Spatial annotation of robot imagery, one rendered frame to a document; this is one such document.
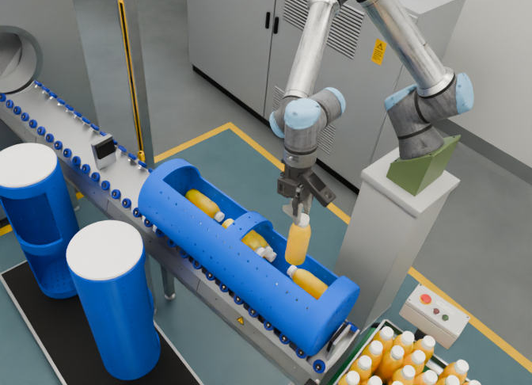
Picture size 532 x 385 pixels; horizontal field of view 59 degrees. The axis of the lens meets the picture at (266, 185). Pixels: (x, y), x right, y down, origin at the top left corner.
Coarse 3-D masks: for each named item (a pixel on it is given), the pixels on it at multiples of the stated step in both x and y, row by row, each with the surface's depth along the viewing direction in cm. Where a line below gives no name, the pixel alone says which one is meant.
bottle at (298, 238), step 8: (296, 232) 142; (304, 232) 141; (288, 240) 146; (296, 240) 143; (304, 240) 143; (288, 248) 147; (296, 248) 145; (304, 248) 146; (288, 256) 149; (296, 256) 147; (304, 256) 149; (296, 264) 150
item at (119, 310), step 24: (144, 264) 183; (96, 288) 171; (120, 288) 175; (144, 288) 189; (96, 312) 184; (120, 312) 185; (144, 312) 198; (96, 336) 204; (120, 336) 198; (144, 336) 209; (120, 360) 214; (144, 360) 222
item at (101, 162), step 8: (104, 136) 215; (96, 144) 211; (104, 144) 212; (112, 144) 216; (96, 152) 213; (104, 152) 215; (112, 152) 219; (96, 160) 217; (104, 160) 220; (112, 160) 224
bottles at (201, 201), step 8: (192, 192) 196; (200, 192) 198; (192, 200) 195; (200, 200) 194; (208, 200) 194; (200, 208) 194; (208, 208) 192; (216, 208) 192; (216, 216) 191; (272, 256) 179
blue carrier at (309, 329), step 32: (160, 192) 177; (160, 224) 180; (192, 224) 169; (256, 224) 167; (192, 256) 175; (224, 256) 162; (256, 256) 158; (256, 288) 156; (288, 288) 151; (352, 288) 152; (288, 320) 151; (320, 320) 146
